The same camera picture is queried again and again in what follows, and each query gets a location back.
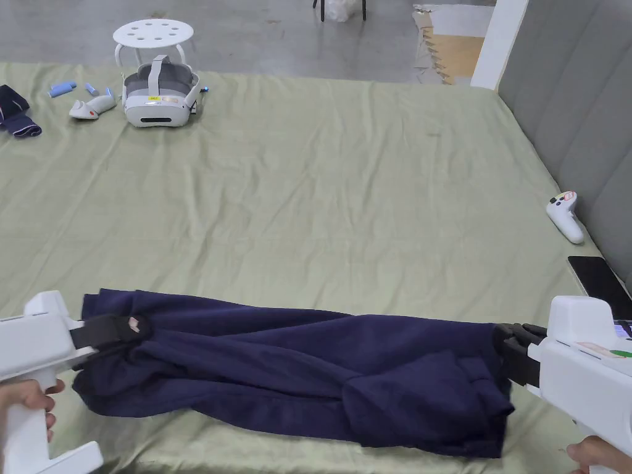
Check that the person's right hand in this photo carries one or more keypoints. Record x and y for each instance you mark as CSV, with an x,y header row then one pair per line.
x,y
605,456

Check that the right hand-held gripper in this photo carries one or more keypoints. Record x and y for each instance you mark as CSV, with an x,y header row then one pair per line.
x,y
582,375

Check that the dark blue shirt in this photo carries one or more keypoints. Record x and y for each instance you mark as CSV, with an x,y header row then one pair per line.
x,y
276,365

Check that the white hand controller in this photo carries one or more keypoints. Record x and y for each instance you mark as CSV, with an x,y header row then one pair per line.
x,y
91,107
567,217

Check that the large light blue tube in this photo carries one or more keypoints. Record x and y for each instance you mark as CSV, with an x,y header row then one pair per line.
x,y
61,89

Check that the bed with pale green sheet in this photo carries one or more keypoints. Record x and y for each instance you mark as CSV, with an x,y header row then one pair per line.
x,y
316,197

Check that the dark blue bunched garment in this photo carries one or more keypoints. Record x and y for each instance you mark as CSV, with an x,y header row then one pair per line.
x,y
15,113

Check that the white headset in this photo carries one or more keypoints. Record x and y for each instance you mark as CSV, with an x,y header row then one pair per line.
x,y
158,101

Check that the person's left hand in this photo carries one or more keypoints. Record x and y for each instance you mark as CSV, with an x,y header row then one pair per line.
x,y
27,397

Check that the brown floor mat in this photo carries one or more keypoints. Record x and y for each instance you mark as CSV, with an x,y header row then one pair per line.
x,y
452,49

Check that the black phone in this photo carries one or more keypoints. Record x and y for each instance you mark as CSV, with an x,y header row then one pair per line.
x,y
600,281

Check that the grey padded headboard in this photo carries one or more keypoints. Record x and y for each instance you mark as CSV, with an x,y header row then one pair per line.
x,y
572,98

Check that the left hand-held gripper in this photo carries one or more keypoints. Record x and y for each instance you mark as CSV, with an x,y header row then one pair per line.
x,y
29,340

